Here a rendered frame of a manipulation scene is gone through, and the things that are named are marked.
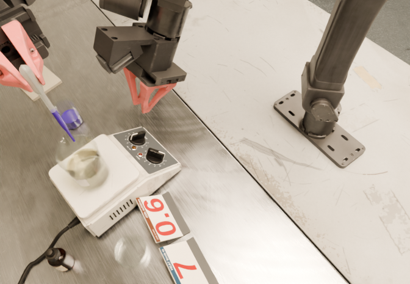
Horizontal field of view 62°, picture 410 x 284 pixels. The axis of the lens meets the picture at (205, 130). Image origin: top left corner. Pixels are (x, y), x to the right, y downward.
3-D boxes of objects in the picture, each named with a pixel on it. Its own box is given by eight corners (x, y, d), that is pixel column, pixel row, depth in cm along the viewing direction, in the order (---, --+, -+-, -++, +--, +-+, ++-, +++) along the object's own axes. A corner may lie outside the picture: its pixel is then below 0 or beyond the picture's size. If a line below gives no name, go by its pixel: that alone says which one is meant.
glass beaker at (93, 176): (119, 178, 59) (105, 152, 52) (87, 201, 56) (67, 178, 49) (98, 151, 62) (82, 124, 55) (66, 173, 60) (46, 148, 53)
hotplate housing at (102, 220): (144, 132, 74) (136, 109, 67) (183, 171, 68) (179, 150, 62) (52, 199, 66) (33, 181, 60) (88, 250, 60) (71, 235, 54)
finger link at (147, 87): (137, 123, 58) (151, 76, 53) (113, 100, 62) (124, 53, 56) (166, 116, 63) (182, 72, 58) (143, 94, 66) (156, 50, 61)
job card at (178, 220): (168, 192, 66) (165, 182, 62) (190, 232, 61) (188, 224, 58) (139, 207, 64) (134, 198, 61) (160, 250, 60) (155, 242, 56)
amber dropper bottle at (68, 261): (66, 250, 60) (49, 238, 55) (78, 260, 59) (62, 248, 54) (53, 265, 59) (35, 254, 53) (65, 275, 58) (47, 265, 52)
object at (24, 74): (38, 89, 41) (20, 63, 38) (44, 95, 41) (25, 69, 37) (33, 92, 41) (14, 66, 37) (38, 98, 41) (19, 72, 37)
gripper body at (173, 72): (155, 88, 53) (169, 46, 49) (118, 55, 58) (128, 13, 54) (185, 83, 58) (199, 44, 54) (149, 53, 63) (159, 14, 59)
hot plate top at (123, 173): (105, 134, 64) (104, 131, 64) (143, 175, 59) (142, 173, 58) (47, 173, 60) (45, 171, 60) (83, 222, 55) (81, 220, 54)
